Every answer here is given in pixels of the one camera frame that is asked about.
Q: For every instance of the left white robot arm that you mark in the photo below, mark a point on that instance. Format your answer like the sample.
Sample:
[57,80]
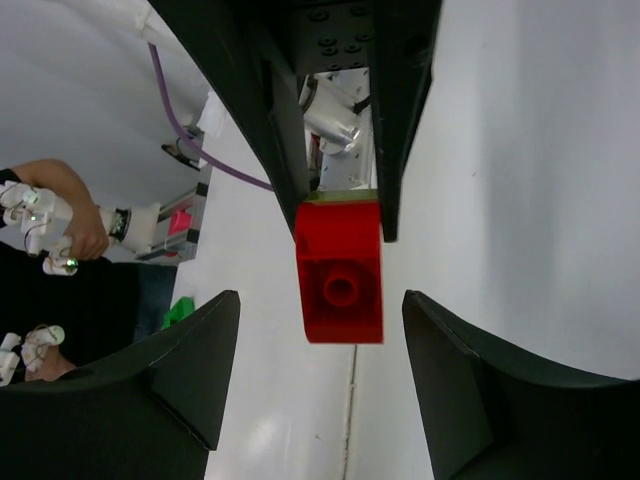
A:
[356,74]

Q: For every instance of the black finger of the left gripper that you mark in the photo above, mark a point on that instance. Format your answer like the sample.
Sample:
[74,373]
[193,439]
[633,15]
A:
[232,46]

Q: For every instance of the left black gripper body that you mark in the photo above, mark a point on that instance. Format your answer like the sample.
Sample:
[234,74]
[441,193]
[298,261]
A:
[323,36]

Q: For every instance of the operator hand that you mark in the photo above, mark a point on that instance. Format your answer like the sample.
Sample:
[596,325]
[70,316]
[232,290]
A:
[86,230]

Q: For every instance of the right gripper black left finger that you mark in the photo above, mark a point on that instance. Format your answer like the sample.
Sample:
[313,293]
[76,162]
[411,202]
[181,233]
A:
[153,410]

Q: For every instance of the red rounded lego brick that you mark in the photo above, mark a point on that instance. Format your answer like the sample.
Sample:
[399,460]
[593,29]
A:
[338,257]

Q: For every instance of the teleoperation controller device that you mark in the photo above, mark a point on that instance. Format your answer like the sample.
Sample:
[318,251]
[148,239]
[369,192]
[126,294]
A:
[39,214]

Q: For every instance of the lime green lego brick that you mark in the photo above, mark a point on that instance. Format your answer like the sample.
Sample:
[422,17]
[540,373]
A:
[337,196]

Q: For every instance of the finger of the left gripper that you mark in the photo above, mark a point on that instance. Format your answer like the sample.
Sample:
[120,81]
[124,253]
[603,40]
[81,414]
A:
[400,62]

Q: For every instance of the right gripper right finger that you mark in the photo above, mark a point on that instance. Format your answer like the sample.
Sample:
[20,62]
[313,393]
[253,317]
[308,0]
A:
[493,410]

